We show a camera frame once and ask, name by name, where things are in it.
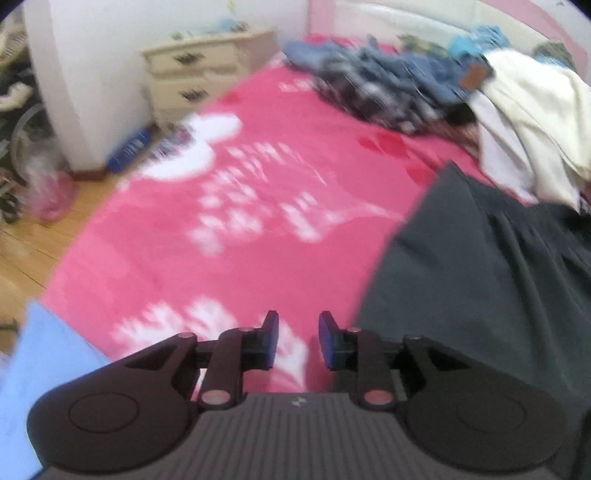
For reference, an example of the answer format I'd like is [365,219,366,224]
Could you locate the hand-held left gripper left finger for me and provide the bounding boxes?
[115,310,281,411]

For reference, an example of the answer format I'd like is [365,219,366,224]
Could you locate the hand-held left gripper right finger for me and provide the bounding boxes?
[318,310,481,411]

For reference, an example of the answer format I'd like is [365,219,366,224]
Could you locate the dark grey garment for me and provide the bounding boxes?
[353,161,591,416]

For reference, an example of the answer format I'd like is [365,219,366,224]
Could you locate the pink floral blanket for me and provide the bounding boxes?
[39,32,532,398]

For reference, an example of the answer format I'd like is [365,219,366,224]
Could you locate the light blue folded garment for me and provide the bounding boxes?
[0,300,112,480]

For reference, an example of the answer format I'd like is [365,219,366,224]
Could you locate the blue plastic bottle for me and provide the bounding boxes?
[108,128,153,174]

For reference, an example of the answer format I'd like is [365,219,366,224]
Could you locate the plaid shirt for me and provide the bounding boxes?
[314,48,444,134]

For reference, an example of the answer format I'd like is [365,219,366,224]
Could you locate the white garment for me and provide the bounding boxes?
[471,92,583,204]

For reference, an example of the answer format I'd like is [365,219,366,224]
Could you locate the pink plastic bag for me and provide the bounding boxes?
[25,154,77,224]

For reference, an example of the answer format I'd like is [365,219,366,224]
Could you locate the cream nightstand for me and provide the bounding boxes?
[141,28,278,127]

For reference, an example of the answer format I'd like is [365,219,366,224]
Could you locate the blue denim jeans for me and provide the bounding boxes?
[283,37,492,104]

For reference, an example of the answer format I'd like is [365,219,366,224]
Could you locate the camouflage garment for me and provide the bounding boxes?
[399,34,451,58]

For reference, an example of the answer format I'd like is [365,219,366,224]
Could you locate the small blue cloth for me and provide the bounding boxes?
[194,18,245,35]

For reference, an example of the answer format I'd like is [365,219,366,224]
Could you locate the cream knit garment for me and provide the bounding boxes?
[480,48,591,208]

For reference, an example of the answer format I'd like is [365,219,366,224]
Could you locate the wheelchair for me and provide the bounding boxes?
[0,18,51,224]

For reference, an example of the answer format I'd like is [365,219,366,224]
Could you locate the white and pink headboard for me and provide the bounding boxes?
[307,0,587,70]

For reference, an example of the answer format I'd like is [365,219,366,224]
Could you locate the light blue fuzzy garment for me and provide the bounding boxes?
[450,25,511,54]

